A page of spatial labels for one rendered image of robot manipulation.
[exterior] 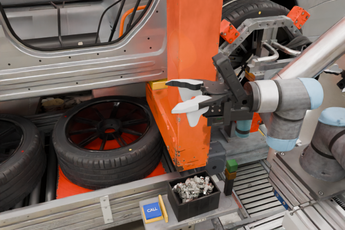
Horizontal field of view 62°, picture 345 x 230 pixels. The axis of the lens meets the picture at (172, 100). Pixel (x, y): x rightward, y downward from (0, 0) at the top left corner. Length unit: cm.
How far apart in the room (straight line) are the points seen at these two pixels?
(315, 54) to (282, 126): 22
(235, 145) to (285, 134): 133
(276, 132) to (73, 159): 114
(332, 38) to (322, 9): 124
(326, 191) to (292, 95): 48
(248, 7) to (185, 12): 63
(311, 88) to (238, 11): 94
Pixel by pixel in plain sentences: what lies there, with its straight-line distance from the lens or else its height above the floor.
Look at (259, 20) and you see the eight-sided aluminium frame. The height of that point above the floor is 112.
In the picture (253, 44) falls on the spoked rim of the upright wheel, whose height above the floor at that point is 95.
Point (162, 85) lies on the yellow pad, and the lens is 173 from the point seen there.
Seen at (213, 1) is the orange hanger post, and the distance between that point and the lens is 104.
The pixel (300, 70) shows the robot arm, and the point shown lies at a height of 123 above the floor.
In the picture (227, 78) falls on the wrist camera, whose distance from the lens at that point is 62.
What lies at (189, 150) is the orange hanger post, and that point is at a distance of 135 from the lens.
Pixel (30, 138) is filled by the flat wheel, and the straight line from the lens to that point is 182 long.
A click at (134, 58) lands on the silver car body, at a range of 160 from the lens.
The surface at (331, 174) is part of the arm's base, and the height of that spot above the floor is 85.
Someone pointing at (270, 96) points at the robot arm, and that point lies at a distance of 66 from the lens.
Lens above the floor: 157
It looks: 33 degrees down
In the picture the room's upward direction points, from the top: straight up
